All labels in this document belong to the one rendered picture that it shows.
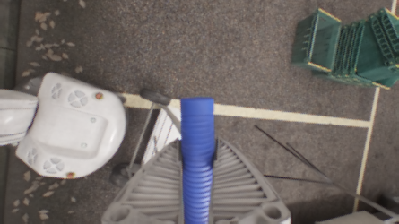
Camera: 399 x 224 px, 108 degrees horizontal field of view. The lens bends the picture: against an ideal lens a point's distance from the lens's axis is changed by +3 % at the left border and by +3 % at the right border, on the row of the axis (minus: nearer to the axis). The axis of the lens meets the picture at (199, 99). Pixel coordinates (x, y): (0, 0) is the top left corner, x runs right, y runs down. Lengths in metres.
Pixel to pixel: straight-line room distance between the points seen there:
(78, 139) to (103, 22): 0.87
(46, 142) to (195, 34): 1.32
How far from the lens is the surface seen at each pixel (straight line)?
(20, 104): 1.16
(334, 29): 2.46
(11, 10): 1.60
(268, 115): 1.94
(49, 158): 1.18
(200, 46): 1.49
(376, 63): 2.20
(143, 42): 1.40
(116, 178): 1.33
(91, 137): 1.15
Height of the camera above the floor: 1.35
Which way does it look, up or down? 70 degrees down
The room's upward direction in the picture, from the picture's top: 105 degrees clockwise
